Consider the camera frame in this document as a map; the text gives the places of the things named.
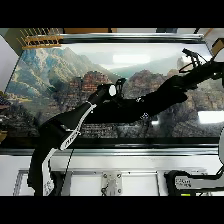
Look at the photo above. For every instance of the black garment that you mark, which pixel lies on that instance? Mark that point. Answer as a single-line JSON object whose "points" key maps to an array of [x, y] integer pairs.
{"points": [[140, 105]]}

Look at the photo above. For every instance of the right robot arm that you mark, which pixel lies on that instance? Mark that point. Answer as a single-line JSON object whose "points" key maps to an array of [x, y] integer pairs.
{"points": [[213, 71]]}

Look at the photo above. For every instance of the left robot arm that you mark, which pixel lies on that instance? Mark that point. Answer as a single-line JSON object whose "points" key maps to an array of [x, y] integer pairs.
{"points": [[56, 130]]}

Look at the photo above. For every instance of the brown wooden rack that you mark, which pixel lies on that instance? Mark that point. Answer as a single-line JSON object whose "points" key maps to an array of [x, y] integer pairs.
{"points": [[40, 40]]}

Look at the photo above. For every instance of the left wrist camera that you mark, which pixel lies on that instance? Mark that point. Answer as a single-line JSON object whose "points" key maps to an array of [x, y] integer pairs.
{"points": [[120, 86]]}

